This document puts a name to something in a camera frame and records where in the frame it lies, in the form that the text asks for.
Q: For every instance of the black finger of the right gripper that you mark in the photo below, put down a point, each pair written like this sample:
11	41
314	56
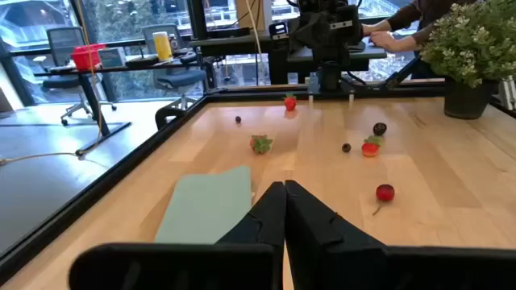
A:
308	24
310	42

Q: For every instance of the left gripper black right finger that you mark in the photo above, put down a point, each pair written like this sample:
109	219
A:
322	241

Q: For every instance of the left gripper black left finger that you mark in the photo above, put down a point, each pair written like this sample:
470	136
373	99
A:
258	225

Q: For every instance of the red cherry with stem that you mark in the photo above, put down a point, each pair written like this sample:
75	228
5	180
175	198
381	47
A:
385	192

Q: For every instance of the red strawberry green leaves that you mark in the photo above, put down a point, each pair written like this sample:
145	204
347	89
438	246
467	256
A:
290	103
261	144
369	148

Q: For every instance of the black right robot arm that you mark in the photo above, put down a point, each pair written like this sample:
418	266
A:
330	76

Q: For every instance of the black device with screen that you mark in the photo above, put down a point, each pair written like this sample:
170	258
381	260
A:
278	31

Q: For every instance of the teal folded cloth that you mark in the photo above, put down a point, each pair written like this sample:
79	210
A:
209	205

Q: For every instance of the person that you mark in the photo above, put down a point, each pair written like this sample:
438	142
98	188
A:
403	18

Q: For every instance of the black desk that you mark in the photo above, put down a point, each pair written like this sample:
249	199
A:
234	42

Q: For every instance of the dark blackberry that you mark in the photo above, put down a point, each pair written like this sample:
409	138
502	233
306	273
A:
379	129

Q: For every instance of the potted green plant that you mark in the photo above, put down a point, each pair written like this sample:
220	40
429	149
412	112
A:
471	44

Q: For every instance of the grey office chair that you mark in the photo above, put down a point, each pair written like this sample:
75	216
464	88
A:
64	44
181	77

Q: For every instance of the small dark jar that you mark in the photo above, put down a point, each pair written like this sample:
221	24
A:
173	44

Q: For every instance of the yellow cylinder container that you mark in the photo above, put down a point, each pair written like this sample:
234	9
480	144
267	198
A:
162	46

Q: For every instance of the small grey-green box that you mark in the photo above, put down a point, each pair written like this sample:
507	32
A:
112	57

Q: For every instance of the black office table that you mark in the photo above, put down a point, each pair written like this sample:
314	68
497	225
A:
92	100

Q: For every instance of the red plastic bin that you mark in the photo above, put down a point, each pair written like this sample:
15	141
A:
86	58

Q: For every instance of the silver aluminium bracket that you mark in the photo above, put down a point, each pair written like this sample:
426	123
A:
508	92

